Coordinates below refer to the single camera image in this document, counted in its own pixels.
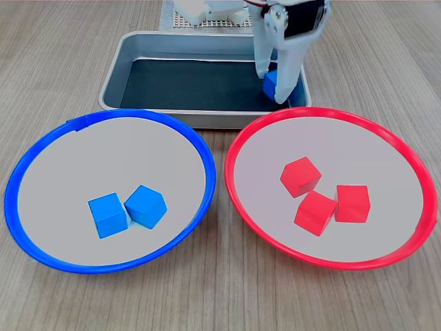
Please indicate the pale perforated base plate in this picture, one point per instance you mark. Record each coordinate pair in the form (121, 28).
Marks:
(213, 24)

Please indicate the small red cube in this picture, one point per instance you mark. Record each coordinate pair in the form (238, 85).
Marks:
(300, 177)
(315, 213)
(352, 204)

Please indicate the black tray mat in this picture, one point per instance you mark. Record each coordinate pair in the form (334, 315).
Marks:
(193, 86)

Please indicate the blue-rimmed white plate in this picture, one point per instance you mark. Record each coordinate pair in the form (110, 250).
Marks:
(69, 165)

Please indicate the steel tray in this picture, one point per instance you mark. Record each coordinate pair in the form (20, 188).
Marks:
(138, 45)

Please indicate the red-rimmed white plate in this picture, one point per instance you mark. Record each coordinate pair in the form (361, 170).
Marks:
(379, 165)

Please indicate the small blue cube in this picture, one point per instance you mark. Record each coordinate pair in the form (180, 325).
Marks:
(145, 207)
(107, 215)
(270, 86)

